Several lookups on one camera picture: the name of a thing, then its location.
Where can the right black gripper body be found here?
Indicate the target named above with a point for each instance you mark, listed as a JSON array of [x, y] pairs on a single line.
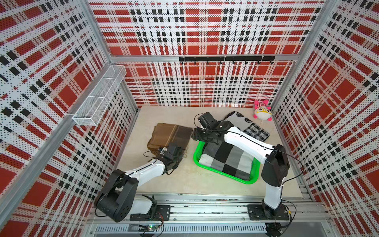
[[203, 135]]

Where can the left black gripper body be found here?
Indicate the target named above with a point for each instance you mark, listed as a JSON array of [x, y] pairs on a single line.
[[176, 159]]

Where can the brown fringed scarf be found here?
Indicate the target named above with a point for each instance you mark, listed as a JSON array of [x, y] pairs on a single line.
[[165, 133]]

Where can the grey black checkered scarf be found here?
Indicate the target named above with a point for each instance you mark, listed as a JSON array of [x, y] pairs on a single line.
[[226, 160]]

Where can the black white patterned scarf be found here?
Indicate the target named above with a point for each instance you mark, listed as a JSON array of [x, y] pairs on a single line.
[[247, 126]]

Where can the green plastic basket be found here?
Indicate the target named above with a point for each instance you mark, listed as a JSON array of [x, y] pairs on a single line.
[[225, 174]]

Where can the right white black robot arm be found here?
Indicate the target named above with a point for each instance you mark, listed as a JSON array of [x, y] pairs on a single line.
[[273, 158]]

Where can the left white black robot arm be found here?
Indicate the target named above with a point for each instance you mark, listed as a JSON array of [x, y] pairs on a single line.
[[117, 198]]

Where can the pink white plush toy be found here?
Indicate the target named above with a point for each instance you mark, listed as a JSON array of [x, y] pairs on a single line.
[[262, 110]]

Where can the green circuit board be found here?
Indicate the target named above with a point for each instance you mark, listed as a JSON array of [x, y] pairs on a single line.
[[147, 228]]

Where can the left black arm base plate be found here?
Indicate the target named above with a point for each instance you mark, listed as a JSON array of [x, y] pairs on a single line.
[[162, 211]]

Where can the aluminium front rail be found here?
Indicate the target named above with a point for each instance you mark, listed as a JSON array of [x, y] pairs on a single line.
[[188, 208]]

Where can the black hook rail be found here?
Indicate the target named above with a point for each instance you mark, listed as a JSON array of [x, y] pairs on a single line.
[[226, 58]]

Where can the white wire mesh shelf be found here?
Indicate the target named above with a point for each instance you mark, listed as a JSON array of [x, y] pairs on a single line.
[[92, 110]]

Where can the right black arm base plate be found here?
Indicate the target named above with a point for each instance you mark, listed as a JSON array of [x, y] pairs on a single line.
[[260, 212]]

